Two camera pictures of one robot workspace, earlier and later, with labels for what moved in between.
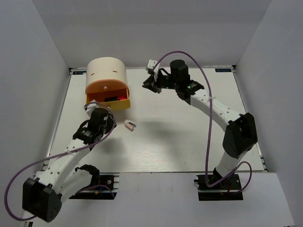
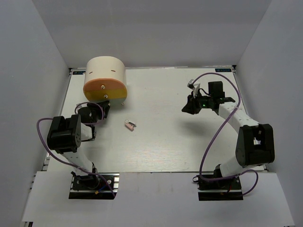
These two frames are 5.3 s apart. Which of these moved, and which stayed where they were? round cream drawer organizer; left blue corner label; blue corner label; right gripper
Moved: right gripper; round cream drawer organizer
Stayed: blue corner label; left blue corner label
